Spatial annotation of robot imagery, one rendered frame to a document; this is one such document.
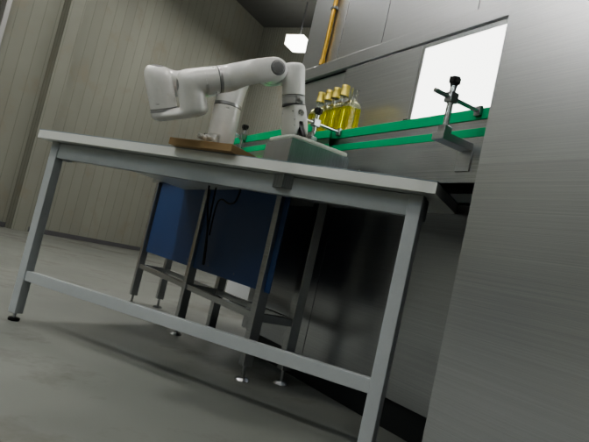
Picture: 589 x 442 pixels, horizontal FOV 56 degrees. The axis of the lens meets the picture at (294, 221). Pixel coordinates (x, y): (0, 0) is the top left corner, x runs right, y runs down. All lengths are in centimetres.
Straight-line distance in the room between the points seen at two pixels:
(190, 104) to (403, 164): 66
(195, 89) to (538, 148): 100
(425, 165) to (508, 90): 43
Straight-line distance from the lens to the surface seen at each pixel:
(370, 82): 231
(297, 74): 182
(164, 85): 180
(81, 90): 1062
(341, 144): 203
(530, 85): 125
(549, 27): 129
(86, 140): 222
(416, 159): 166
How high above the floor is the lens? 45
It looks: 4 degrees up
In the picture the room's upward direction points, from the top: 13 degrees clockwise
